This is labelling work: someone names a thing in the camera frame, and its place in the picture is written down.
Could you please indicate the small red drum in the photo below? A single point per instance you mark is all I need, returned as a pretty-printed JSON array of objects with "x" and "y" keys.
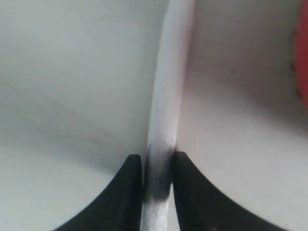
[{"x": 300, "y": 63}]

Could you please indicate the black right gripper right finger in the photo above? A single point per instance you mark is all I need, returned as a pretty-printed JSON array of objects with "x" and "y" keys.
[{"x": 201, "y": 206}]

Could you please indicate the white drumstick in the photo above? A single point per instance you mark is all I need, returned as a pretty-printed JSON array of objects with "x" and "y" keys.
[{"x": 169, "y": 79}]

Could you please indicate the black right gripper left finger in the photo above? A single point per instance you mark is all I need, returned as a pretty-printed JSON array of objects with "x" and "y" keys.
[{"x": 118, "y": 207}]

